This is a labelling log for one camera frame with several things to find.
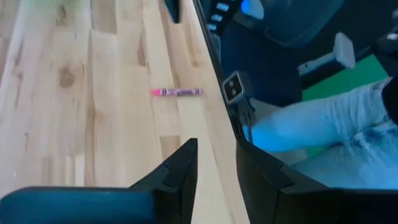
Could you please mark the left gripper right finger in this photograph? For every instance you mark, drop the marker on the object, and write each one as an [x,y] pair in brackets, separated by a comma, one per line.
[311,207]

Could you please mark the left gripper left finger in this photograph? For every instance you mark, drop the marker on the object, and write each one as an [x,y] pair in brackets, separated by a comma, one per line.
[93,207]

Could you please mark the person's leg in jeans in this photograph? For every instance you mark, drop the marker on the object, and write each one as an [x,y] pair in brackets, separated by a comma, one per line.
[311,124]

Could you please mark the pink crayon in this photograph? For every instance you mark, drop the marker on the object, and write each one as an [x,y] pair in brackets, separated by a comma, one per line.
[177,92]

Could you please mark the silver table-level camera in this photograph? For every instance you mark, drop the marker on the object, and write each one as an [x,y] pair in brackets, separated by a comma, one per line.
[234,87]

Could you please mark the white metal bracket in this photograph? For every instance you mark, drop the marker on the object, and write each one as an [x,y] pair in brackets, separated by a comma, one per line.
[342,51]

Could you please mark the black metal table frame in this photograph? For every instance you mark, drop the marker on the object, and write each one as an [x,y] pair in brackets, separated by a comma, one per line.
[205,28]

